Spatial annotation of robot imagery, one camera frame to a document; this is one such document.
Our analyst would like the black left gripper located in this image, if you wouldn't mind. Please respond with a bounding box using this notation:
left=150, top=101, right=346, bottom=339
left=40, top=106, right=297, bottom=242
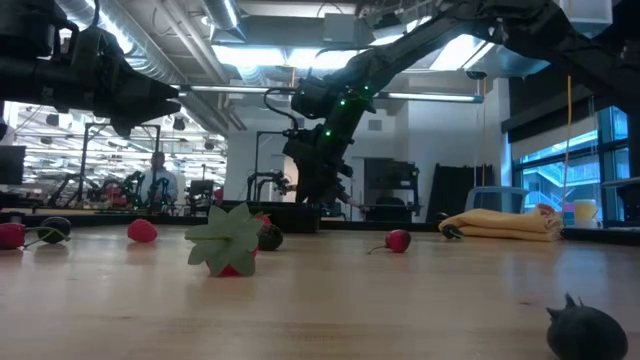
left=97, top=47, right=183, bottom=139

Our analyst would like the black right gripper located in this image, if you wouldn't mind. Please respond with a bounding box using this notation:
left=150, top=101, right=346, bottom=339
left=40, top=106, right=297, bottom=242
left=283, top=102, right=361, bottom=205

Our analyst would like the bumpy blackberry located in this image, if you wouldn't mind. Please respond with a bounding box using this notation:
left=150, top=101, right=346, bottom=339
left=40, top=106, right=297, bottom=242
left=257, top=223, right=285, bottom=252

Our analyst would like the red radish with thin root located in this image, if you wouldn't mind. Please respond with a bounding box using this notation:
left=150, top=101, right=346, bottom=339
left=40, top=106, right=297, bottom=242
left=367, top=228, right=413, bottom=255

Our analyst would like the strawberry with green leaves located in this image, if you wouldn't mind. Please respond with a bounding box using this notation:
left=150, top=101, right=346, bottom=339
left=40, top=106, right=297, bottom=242
left=183, top=201, right=265, bottom=278

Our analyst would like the red raspberry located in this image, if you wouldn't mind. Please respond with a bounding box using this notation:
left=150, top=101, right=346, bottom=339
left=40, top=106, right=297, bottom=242
left=126, top=218, right=159, bottom=244

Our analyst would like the smooth dark round berry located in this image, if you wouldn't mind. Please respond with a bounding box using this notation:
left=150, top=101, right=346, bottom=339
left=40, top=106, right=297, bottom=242
left=37, top=215, right=73, bottom=246

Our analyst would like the red cherry with green stem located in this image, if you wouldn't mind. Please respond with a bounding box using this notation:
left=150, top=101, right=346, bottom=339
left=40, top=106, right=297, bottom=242
left=0, top=222, right=71, bottom=251

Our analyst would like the black berry with pointed calyx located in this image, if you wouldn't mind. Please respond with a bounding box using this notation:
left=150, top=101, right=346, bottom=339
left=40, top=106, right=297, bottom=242
left=545, top=292, right=629, bottom=360

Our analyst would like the black equipment cart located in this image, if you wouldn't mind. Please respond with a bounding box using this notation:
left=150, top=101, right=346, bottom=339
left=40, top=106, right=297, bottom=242
left=363, top=157, right=422, bottom=222

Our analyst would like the person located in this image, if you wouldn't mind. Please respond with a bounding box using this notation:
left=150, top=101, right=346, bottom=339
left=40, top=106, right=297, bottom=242
left=138, top=151, right=180, bottom=209

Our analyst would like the black standing panel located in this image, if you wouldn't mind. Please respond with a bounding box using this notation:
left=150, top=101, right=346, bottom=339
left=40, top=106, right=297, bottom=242
left=427, top=163, right=496, bottom=224

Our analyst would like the long pendant light bar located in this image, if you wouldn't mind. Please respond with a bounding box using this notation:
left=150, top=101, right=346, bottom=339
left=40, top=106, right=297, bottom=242
left=169, top=83, right=485, bottom=105

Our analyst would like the small dark screen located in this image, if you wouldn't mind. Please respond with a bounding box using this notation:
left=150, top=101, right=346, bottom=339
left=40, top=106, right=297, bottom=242
left=0, top=144, right=27, bottom=186

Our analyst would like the white and blue office chair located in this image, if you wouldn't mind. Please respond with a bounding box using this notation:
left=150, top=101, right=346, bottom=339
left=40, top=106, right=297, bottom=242
left=464, top=185, right=530, bottom=214

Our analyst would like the pale yellow cup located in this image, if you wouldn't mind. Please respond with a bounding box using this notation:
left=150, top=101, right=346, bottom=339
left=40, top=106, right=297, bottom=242
left=573, top=198, right=600, bottom=227

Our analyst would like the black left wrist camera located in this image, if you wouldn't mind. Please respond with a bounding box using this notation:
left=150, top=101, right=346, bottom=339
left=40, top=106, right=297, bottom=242
left=69, top=25, right=109, bottom=84

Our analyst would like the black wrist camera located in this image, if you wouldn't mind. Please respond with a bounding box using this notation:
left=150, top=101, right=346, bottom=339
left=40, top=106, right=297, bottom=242
left=291, top=74, right=330, bottom=121
left=69, top=25, right=109, bottom=84

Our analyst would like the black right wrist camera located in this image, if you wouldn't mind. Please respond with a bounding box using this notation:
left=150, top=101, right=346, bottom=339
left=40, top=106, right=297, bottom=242
left=291, top=74, right=330, bottom=121

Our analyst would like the black aluminium table frame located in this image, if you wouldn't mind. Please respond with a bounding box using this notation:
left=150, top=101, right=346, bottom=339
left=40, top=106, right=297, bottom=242
left=0, top=197, right=640, bottom=246

